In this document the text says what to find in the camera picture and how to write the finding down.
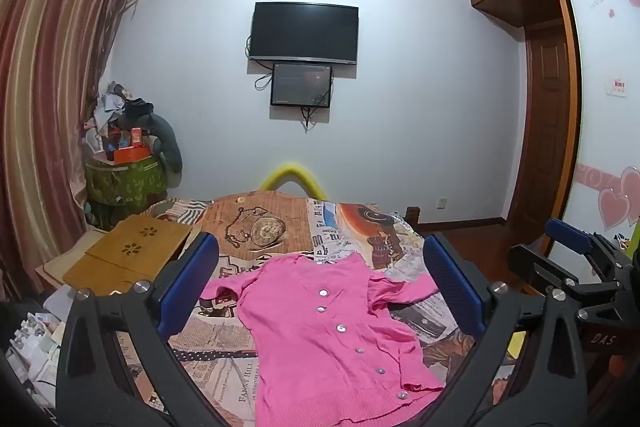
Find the wooden bed post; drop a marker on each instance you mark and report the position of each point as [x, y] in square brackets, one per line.
[412, 213]

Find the small red box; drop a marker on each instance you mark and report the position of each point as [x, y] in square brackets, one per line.
[135, 137]

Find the orange box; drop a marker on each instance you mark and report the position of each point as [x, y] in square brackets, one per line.
[131, 154]

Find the printed bed sheet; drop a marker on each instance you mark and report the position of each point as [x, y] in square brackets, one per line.
[260, 227]

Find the pile of clothes and clutter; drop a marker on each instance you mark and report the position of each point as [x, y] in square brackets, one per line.
[112, 107]

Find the wooden lap desk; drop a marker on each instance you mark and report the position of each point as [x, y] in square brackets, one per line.
[125, 252]

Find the wooden bedside table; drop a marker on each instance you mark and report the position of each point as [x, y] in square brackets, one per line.
[65, 264]

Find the pile of white papers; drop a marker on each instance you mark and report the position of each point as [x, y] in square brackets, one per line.
[35, 347]

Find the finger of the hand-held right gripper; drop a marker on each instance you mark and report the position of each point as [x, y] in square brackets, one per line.
[545, 264]
[570, 237]

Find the pink buttoned cardigan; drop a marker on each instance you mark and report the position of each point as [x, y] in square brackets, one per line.
[325, 347]

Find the green patterned cover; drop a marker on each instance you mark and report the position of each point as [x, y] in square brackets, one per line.
[125, 187]

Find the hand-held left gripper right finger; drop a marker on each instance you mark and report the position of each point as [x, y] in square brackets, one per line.
[450, 287]

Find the small black wall monitor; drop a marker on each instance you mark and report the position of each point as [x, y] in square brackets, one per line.
[301, 84]

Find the red and white sticker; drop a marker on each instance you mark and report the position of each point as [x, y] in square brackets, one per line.
[616, 87]

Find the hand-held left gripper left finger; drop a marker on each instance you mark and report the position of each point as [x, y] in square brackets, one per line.
[192, 287]

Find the black wall television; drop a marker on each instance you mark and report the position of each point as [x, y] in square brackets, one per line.
[304, 32]

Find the striped brown curtain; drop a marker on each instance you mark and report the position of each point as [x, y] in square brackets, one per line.
[45, 82]

